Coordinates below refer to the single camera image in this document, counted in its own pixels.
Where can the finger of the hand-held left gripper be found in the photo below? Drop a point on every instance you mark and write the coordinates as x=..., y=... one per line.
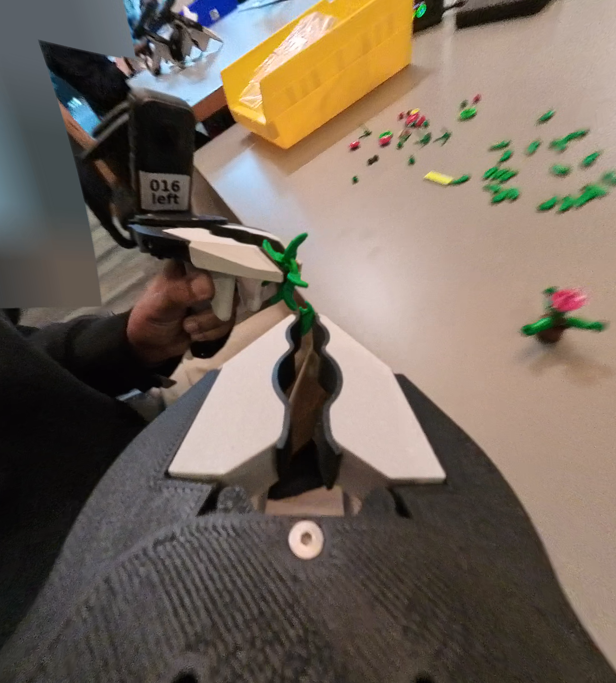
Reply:
x=233, y=259
x=249, y=235

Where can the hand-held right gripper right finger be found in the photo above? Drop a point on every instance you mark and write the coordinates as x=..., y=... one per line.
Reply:
x=382, y=421

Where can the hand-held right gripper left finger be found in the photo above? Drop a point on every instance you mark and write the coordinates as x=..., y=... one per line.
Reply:
x=233, y=421

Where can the green toy plant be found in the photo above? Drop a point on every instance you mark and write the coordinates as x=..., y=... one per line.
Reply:
x=289, y=288

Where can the person's left forearm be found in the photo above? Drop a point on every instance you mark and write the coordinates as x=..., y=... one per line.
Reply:
x=100, y=352

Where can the person's left hand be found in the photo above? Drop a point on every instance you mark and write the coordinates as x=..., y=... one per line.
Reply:
x=158, y=325

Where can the black and white tool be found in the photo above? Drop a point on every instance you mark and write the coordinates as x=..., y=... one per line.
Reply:
x=174, y=42

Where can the small blue container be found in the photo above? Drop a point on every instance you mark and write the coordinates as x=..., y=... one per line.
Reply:
x=212, y=6

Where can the clear plastic bag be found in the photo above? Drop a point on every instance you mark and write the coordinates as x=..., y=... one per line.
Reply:
x=286, y=58

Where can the yellow plastic bin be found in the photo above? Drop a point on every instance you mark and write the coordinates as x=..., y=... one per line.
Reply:
x=340, y=69

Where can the yellow flat brick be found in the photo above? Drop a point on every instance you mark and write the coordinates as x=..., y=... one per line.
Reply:
x=437, y=177

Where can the scattered red flower pieces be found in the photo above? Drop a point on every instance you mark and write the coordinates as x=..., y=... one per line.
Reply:
x=412, y=118

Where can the toy cactus with pink flower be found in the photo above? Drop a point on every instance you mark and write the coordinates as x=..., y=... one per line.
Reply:
x=558, y=315

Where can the person's black jacket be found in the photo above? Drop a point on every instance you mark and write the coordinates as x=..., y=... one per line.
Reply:
x=20, y=480

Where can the scattered green leaf pieces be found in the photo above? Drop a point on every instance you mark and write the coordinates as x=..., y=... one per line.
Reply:
x=503, y=195

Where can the black battery charger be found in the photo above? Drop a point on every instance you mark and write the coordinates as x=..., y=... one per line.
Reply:
x=428, y=16

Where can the flat black device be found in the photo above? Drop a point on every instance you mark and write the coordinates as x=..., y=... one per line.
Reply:
x=500, y=10

